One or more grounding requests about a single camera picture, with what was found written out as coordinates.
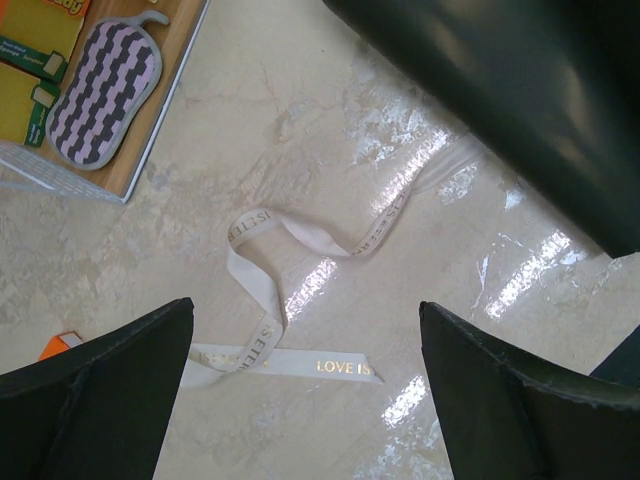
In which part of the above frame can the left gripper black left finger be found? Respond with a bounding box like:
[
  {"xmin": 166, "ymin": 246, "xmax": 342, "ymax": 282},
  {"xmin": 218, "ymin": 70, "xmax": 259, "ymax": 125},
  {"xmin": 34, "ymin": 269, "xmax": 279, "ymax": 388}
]
[{"xmin": 1, "ymin": 298, "xmax": 194, "ymax": 479}]

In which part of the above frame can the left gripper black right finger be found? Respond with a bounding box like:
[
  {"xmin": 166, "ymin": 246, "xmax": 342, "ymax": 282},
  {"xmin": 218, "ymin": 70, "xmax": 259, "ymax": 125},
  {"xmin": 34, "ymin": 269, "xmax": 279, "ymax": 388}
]
[{"xmin": 419, "ymin": 302, "xmax": 639, "ymax": 479}]

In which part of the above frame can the cream printed ribbon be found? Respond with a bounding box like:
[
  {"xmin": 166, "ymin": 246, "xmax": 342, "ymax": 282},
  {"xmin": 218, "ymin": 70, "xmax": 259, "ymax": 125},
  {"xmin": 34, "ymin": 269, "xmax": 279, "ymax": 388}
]
[{"xmin": 180, "ymin": 134, "xmax": 487, "ymax": 388}]

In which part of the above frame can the black wrapping paper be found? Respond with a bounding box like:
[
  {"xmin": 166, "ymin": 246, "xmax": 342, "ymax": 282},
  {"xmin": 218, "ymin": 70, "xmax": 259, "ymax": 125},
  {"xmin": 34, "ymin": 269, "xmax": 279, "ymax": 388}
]
[{"xmin": 329, "ymin": 1, "xmax": 639, "ymax": 258}]

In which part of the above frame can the orange razor package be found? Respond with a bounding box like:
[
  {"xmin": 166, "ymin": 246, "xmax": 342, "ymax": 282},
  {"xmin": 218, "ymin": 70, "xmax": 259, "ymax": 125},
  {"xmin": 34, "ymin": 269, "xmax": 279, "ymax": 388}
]
[{"xmin": 38, "ymin": 331, "xmax": 83, "ymax": 361}]

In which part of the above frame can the orange sponge pack left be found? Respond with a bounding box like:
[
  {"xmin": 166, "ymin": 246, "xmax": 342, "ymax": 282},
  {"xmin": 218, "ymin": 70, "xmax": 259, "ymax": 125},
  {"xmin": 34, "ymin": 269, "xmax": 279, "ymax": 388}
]
[{"xmin": 1, "ymin": 0, "xmax": 90, "ymax": 147}]

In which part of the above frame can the white wire wooden shelf rack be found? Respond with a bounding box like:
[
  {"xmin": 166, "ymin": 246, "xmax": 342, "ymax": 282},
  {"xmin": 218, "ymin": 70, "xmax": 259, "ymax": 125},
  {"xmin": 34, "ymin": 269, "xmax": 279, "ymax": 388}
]
[{"xmin": 1, "ymin": 0, "xmax": 210, "ymax": 204}]

